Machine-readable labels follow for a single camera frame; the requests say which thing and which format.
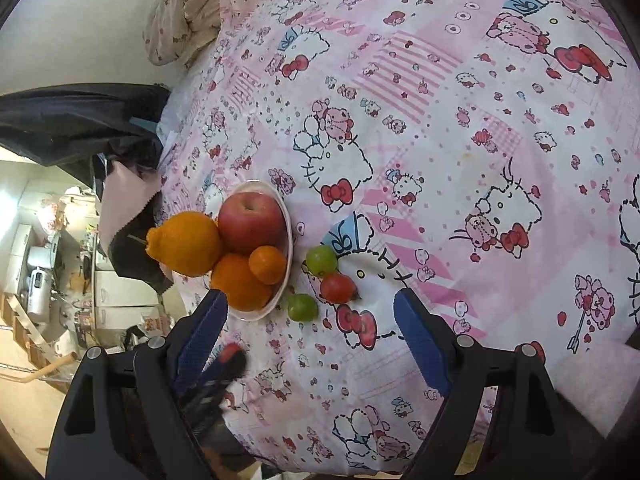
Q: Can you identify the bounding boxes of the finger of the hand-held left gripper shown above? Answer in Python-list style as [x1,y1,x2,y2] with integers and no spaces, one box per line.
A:
[196,357,226,403]
[217,349,249,411]

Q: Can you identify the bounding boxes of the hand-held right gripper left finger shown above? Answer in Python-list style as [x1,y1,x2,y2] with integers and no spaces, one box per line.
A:
[46,287,231,480]

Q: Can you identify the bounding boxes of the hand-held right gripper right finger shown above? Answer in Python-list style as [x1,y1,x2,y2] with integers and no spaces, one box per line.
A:
[392,287,563,480]

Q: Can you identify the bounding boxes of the pink strawberry-print plate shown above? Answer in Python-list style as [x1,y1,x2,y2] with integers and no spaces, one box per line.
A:
[209,180,293,322]

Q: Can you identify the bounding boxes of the large round orange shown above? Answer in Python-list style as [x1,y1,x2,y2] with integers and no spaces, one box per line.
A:
[210,252,275,312]

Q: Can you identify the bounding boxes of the small green fruit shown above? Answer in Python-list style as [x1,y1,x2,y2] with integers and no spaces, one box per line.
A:
[286,293,319,322]
[306,245,338,277]

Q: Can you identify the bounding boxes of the bumpy orange with stem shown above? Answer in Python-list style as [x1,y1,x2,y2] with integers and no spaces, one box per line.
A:
[127,211,224,277]

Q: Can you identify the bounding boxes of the small mandarin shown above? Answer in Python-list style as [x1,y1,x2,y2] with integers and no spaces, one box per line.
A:
[248,245,288,286]

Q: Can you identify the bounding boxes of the red apple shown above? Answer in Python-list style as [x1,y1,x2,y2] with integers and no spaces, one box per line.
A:
[217,191,287,256]

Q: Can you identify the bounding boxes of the white kitchen cabinets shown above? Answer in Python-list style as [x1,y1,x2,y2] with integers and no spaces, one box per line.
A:
[92,269,166,332]

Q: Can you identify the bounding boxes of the pink and black cloth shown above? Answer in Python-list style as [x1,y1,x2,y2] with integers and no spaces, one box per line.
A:
[98,157,176,296]

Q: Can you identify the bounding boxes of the white water heater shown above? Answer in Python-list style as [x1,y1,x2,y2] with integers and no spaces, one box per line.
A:
[26,267,55,322]

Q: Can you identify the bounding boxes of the white paper sheet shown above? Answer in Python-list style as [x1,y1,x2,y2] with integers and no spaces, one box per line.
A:
[157,130,179,172]

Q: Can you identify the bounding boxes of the hanging pink plastic bag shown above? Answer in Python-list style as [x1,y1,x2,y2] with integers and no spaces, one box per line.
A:
[41,199,69,232]

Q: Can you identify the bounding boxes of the black hanging garment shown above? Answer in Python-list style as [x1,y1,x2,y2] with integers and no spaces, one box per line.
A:
[0,82,171,186]

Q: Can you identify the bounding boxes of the crumpled beige quilt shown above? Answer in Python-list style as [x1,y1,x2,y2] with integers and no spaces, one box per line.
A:
[142,0,226,68]

